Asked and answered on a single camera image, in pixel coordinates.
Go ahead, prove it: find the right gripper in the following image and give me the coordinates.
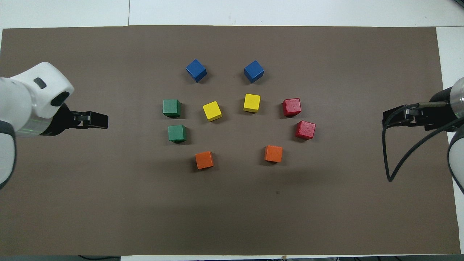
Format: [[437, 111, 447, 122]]
[[423, 86, 456, 132]]

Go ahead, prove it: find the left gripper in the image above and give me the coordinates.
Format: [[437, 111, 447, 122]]
[[40, 103, 78, 137]]

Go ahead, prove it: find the green wooden block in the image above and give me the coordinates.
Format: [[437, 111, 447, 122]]
[[168, 125, 187, 143], [162, 99, 181, 118]]

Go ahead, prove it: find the red wooden block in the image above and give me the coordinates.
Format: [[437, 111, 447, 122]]
[[295, 121, 316, 140], [282, 98, 302, 117]]

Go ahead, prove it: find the blue wooden block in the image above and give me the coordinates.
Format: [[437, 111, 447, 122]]
[[244, 60, 265, 84], [186, 59, 207, 83]]

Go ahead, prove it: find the orange wooden block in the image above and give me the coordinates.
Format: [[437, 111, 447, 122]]
[[195, 151, 214, 170], [264, 145, 283, 163]]

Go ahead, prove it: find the yellow wooden block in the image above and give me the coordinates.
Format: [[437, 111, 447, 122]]
[[202, 101, 223, 122], [243, 94, 261, 113]]

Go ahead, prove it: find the black cable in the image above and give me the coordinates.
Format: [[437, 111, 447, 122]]
[[382, 103, 464, 182], [78, 255, 121, 261]]

